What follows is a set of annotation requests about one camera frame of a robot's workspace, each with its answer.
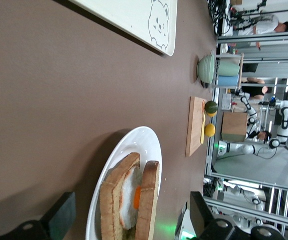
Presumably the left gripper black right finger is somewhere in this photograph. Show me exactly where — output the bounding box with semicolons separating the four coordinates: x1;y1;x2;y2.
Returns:
189;191;284;240

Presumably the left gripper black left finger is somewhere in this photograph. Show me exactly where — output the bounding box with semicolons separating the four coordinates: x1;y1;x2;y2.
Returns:
0;191;76;240

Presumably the brown bread slice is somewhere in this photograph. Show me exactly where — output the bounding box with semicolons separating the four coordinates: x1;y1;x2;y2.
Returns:
99;152;141;240
134;160;160;240

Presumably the toy fried egg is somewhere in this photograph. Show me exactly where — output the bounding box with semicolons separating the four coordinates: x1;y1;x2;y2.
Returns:
118;166;143;231

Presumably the round white plate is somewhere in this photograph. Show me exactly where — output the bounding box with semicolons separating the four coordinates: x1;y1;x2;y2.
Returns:
85;126;163;240

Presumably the yellow plastic fork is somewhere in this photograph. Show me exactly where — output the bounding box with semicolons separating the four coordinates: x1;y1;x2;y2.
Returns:
200;112;206;145

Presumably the wooden cutting board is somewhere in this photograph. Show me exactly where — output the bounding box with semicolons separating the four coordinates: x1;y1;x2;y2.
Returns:
185;96;207;157

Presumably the brown wooden box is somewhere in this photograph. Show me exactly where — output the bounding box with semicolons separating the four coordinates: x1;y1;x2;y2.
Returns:
220;111;248;142

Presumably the green avocado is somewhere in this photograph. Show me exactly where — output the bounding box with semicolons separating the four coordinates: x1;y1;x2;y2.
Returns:
204;100;219;114

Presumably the person in black shirt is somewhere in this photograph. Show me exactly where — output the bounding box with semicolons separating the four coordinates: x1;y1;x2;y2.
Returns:
240;77;269;101

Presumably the light blue cup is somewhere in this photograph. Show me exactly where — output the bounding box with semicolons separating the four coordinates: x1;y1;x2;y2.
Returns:
217;74;240;87

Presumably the pale green bowl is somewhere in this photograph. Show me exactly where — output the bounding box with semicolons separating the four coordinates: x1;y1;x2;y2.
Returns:
196;54;216;85

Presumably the pale green cup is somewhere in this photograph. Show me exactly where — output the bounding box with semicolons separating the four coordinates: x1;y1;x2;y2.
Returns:
217;58;241;77

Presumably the person in white shirt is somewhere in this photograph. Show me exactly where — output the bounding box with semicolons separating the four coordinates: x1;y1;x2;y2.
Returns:
230;13;288;36

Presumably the cream tray with bear print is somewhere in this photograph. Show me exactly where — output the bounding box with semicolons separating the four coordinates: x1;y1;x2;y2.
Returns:
68;0;178;57

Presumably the white wire cup rack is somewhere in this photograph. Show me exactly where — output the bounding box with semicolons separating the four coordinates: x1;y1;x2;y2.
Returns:
212;52;245;90

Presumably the aluminium frame structure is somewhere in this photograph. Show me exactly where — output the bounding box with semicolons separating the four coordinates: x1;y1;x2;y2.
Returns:
203;0;288;240

